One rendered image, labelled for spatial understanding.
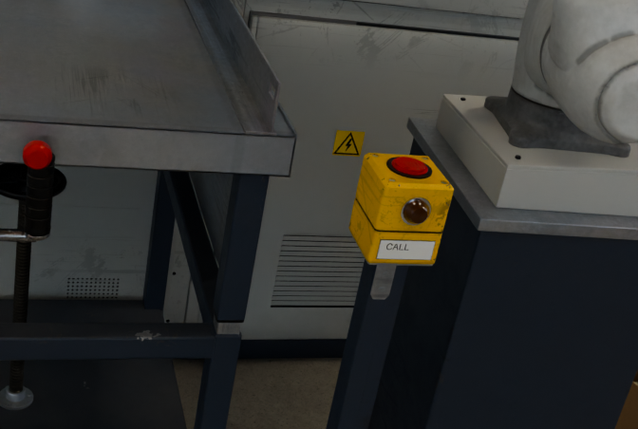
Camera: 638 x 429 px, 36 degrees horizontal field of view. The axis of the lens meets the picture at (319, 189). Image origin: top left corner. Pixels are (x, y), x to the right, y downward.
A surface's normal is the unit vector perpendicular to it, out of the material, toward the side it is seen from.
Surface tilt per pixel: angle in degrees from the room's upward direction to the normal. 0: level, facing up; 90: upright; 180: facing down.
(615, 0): 58
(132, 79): 0
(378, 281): 90
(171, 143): 90
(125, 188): 90
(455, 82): 90
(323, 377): 0
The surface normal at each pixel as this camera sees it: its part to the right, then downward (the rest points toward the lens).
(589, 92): -0.84, 0.18
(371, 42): 0.25, 0.46
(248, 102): 0.18, -0.89
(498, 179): -0.96, -0.07
